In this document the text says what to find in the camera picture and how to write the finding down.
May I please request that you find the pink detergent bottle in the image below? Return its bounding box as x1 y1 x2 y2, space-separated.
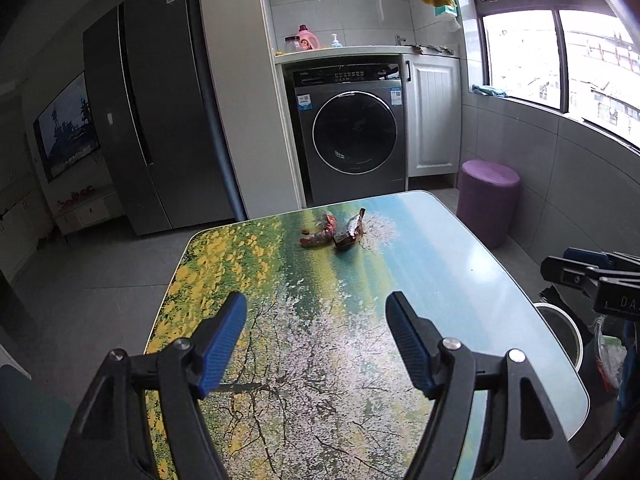
297 24 320 51

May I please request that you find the window with dark frame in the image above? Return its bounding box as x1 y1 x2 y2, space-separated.
472 0 639 145

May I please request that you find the purple round stool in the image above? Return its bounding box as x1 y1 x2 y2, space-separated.
457 159 521 249

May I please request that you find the white trash bin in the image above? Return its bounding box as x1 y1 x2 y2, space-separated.
534 302 584 370

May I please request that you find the red foil snack wrapper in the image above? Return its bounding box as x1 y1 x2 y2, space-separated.
299 214 337 248

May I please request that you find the grey front-load washing machine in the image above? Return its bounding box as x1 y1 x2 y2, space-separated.
283 56 408 207

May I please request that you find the glass jar on counter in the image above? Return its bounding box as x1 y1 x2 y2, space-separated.
284 35 300 53

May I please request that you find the blue cloth on sill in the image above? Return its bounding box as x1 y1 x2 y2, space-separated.
471 84 508 99

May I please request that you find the clear soap dispenser bottle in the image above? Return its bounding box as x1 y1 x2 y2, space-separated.
331 32 342 48

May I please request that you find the white tv console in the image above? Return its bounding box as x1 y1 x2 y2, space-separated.
53 185 125 235

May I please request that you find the white cabinet door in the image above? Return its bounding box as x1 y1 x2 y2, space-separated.
402 54 462 178

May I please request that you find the dark grey refrigerator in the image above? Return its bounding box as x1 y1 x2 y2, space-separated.
82 0 246 235

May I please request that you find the brown foil snack wrapper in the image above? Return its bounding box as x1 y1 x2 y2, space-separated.
333 208 366 252

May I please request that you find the wall television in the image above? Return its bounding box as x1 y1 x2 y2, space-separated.
32 72 99 182

